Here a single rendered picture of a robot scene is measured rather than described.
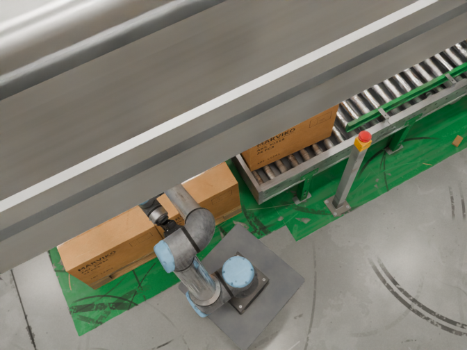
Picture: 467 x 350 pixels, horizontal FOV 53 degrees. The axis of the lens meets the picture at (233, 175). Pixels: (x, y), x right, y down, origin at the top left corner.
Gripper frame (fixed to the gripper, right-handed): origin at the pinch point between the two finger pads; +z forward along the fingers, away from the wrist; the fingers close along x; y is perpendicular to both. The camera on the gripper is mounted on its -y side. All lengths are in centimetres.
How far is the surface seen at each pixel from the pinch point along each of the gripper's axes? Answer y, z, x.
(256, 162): 37, -25, -78
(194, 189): 57, -40, -43
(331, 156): 35, 3, -120
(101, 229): 70, -58, 18
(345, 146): 31, 4, -131
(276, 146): 26, -22, -90
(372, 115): 24, 0, -158
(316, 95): -200, 39, 39
